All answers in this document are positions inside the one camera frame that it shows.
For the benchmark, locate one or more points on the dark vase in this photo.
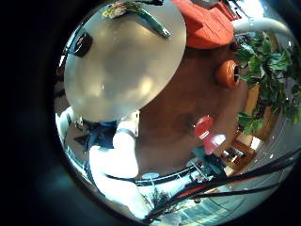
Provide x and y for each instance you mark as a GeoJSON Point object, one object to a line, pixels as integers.
{"type": "Point", "coordinates": [82, 44]}

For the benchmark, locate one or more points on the person in blue clothes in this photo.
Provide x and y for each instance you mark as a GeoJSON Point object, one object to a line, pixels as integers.
{"type": "Point", "coordinates": [100, 135]}

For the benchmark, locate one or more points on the red and pink stool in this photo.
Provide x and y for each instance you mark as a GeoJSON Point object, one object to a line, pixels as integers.
{"type": "Point", "coordinates": [208, 133]}

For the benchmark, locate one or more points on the orange plant pot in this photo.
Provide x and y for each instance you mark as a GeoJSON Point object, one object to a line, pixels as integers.
{"type": "Point", "coordinates": [226, 74]}

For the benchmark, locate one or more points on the wooden cabinet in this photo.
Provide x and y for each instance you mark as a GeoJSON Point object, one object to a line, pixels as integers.
{"type": "Point", "coordinates": [238, 155]}

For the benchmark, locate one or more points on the orange sofa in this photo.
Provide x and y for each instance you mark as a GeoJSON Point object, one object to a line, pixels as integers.
{"type": "Point", "coordinates": [205, 25]}

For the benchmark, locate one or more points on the green leafy plant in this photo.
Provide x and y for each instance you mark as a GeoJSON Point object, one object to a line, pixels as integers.
{"type": "Point", "coordinates": [266, 66]}

